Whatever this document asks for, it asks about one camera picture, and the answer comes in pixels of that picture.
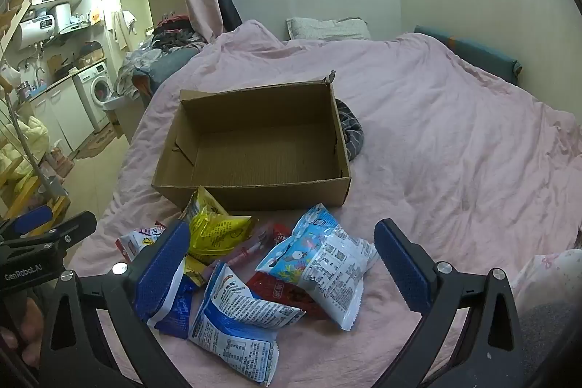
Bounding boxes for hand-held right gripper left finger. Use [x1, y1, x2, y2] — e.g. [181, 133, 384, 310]
[39, 221, 192, 388]

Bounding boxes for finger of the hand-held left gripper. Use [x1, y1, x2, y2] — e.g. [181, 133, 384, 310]
[43, 211, 97, 250]
[0, 205, 54, 241]

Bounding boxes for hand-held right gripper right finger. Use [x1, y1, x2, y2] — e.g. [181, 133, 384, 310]
[374, 219, 530, 388]

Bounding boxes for mustard yellow snack packet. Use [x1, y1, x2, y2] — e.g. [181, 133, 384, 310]
[184, 254, 210, 289]

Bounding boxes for dark blue snack packet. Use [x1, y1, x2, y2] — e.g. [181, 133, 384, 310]
[148, 261, 198, 341]

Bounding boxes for white colourful lettering snack packet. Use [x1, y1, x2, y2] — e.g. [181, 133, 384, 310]
[117, 222, 171, 264]

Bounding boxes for bright yellow snack packet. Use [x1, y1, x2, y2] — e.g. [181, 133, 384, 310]
[182, 187, 255, 266]

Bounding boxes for light blue cartoon snack packet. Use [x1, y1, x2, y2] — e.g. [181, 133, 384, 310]
[255, 203, 380, 332]

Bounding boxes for pink stick snack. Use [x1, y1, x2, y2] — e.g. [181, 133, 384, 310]
[225, 233, 274, 266]

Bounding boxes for blue white snack packet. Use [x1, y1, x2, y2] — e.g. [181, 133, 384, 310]
[188, 261, 306, 386]

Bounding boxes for small red snack packet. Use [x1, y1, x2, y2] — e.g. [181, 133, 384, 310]
[268, 223, 294, 245]

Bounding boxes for brown cardboard box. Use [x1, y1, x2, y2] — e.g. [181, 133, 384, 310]
[151, 70, 353, 213]

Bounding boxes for person's left hand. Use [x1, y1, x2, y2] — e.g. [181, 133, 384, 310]
[0, 295, 46, 368]

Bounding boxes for pale yellow quilt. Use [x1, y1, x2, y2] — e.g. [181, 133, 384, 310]
[0, 115, 50, 184]

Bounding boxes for patterned doormat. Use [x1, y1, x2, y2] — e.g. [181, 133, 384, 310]
[75, 125, 118, 160]

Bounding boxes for white base cabinet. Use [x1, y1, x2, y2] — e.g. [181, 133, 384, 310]
[27, 74, 96, 155]

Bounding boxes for white washing machine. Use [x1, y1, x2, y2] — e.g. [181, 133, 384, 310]
[73, 61, 114, 132]

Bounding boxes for white bow print cloth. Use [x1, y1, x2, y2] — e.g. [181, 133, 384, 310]
[509, 249, 582, 311]

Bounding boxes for dark striped cloth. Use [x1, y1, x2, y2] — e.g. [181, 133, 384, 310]
[335, 98, 366, 161]

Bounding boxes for person's grey pants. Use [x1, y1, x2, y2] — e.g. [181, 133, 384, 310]
[518, 301, 582, 352]

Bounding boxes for white water heater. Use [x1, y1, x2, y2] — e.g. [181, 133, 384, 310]
[16, 3, 73, 50]

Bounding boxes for white hanging towel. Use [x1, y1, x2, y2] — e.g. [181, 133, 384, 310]
[111, 10, 137, 50]

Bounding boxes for pile of clothes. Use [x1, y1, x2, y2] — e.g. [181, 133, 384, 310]
[116, 14, 205, 98]

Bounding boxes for teal cushion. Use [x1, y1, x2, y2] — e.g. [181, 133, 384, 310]
[414, 24, 523, 85]

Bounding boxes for grey white pillow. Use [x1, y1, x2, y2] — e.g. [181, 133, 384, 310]
[286, 16, 371, 41]

